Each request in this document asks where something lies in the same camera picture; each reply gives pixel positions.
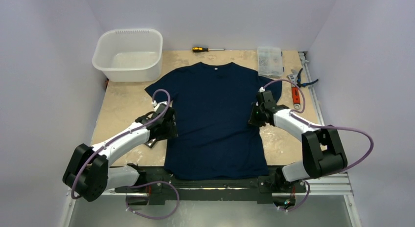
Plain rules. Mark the brooch in black box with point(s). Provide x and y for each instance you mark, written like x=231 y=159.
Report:
x=151 y=143

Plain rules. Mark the adjustable wrench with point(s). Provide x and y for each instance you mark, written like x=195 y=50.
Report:
x=292 y=78

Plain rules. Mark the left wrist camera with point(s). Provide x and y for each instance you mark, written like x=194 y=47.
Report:
x=159 y=106

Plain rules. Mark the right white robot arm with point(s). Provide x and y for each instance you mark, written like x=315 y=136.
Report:
x=322 y=149

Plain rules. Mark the white plastic tub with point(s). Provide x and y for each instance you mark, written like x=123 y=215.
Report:
x=129 y=55

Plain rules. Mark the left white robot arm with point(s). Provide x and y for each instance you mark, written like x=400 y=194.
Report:
x=90 y=170

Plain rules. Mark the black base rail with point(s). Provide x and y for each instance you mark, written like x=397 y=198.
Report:
x=164 y=186

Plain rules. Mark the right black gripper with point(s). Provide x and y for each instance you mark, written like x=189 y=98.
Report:
x=257 y=117

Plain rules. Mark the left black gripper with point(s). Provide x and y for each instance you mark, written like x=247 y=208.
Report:
x=171 y=133

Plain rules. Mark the navy blue t-shirt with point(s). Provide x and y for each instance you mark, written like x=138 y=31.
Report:
x=213 y=105

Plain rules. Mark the clear plastic parts box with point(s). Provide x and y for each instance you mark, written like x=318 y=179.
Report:
x=270 y=61

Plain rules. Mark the yellow black screwdriver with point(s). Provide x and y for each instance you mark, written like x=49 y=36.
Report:
x=198 y=49

